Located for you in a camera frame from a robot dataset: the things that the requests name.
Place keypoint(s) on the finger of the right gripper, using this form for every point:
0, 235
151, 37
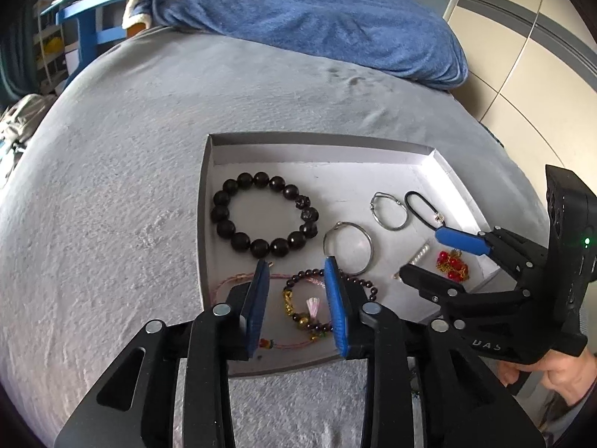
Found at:
510, 251
458, 304

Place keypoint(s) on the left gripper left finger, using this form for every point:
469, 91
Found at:
132, 403

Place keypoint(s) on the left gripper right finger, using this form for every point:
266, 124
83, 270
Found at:
462, 402

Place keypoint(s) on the red bead gold jewelry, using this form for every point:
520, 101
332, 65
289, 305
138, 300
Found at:
450, 263

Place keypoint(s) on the thin wire bangle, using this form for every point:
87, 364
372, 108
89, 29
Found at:
389, 212

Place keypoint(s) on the pearl charm keyring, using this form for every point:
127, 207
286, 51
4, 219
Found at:
420, 254

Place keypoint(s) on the right hand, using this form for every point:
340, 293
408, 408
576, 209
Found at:
571, 377

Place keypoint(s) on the white cardboard tray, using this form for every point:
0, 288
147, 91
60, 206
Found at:
339, 174

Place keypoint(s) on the grey patterned sleeve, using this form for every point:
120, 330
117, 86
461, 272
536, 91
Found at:
561, 425

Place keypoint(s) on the grey bed cover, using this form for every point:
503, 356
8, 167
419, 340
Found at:
98, 219

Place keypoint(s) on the beige wardrobe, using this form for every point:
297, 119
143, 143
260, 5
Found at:
532, 82

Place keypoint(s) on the blue blanket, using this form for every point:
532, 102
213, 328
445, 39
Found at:
398, 37

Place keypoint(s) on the grey clothes pile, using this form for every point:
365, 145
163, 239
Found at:
18, 124

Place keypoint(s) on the white shelf rack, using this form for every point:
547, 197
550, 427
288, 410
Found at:
48, 46

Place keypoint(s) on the blue desk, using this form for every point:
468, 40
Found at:
91, 33

